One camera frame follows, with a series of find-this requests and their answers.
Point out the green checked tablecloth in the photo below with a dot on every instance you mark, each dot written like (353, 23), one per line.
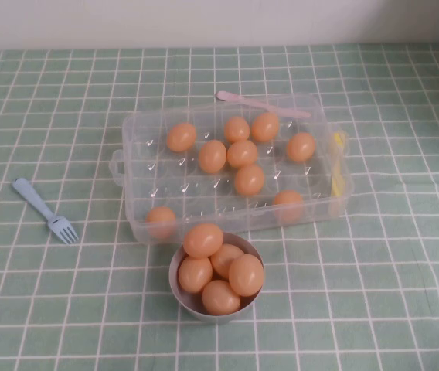
(88, 309)

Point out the pink plastic utensil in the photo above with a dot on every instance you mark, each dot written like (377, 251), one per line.
(227, 96)

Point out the brown egg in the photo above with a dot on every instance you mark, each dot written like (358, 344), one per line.
(246, 274)
(181, 137)
(203, 240)
(195, 274)
(223, 263)
(212, 155)
(242, 153)
(265, 126)
(249, 179)
(161, 221)
(301, 146)
(237, 129)
(221, 297)
(289, 205)

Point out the light blue plastic fork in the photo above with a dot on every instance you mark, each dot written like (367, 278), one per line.
(30, 193)

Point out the yellow plastic utensil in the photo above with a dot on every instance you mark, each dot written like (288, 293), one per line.
(338, 141)

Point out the clear plastic egg box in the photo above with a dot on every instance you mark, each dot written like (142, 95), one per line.
(157, 181)

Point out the grey round bowl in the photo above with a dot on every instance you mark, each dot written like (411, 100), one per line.
(188, 309)

